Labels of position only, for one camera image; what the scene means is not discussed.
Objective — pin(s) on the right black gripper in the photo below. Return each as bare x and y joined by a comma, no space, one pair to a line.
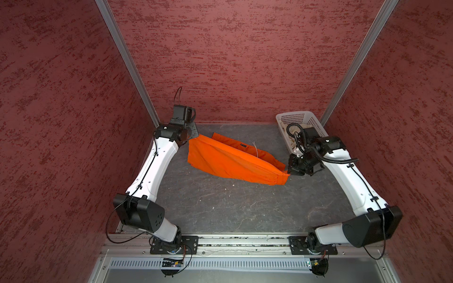
295,169

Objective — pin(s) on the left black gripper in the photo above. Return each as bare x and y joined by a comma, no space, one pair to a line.
193,133

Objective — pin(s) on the orange shorts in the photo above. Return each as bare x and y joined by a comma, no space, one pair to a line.
228,158

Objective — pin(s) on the beige shorts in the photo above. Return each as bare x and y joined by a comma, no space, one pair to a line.
292,139

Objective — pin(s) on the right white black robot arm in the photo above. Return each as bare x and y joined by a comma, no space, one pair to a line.
374,221

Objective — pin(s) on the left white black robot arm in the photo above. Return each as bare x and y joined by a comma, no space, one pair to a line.
137,208

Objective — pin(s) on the white plastic laundry basket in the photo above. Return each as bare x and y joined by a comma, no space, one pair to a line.
305,118

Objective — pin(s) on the right small circuit board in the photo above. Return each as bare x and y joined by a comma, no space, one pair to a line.
317,263

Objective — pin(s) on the small circuit board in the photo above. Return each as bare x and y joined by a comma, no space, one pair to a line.
172,263
317,263

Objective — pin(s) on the left small circuit board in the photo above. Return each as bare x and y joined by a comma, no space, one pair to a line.
172,263

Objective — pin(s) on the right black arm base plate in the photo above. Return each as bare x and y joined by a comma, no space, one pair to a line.
300,246

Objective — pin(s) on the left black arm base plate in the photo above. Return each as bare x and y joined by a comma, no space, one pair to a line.
187,245

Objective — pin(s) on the aluminium front rail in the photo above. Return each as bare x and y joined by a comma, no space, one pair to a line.
234,244

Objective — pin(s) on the white slotted cable duct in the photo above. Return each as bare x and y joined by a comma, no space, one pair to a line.
261,264

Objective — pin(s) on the left aluminium corner post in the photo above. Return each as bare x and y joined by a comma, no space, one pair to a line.
114,30

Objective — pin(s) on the aluminium corner post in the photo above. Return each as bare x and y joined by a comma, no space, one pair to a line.
114,30
371,36

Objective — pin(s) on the right aluminium corner post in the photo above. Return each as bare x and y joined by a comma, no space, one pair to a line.
371,36

